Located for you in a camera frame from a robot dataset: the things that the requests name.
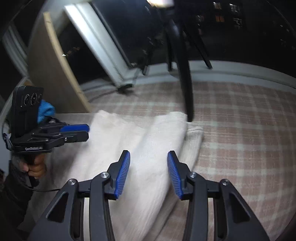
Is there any cream ribbed knit sweater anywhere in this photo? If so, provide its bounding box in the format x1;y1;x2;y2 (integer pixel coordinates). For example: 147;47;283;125
49;109;205;241

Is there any person left hand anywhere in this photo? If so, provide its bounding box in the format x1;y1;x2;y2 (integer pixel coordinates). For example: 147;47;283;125
19;154;47;179

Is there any large light wooden board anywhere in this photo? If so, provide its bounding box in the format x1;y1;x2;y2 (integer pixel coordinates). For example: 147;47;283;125
27;12;91;113

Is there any pink plaid woven mat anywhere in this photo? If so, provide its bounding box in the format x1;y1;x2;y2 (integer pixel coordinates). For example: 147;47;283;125
28;81;296;241

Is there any black light tripod stand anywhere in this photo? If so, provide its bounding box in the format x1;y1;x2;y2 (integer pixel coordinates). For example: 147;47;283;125
158;1;212;122

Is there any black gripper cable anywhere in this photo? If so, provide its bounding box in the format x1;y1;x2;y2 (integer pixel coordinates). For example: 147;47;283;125
1;120;61;192

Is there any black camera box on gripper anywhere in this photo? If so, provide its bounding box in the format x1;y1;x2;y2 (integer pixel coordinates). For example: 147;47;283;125
11;85;44;138

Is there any black inline cable switch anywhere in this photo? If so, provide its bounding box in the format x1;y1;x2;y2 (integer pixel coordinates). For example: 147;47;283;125
117;84;133;92

